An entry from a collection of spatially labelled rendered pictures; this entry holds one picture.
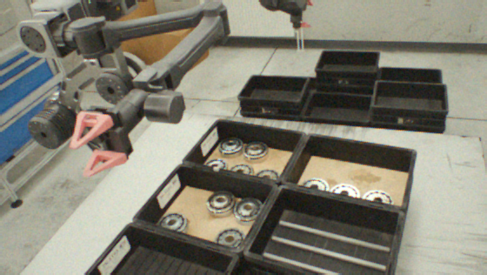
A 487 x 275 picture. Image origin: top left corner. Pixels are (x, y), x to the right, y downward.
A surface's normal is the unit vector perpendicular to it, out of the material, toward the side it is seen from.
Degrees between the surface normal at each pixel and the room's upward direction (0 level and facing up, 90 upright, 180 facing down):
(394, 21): 90
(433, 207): 0
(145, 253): 0
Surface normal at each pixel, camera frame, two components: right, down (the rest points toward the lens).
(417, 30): -0.31, 0.59
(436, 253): -0.12, -0.80
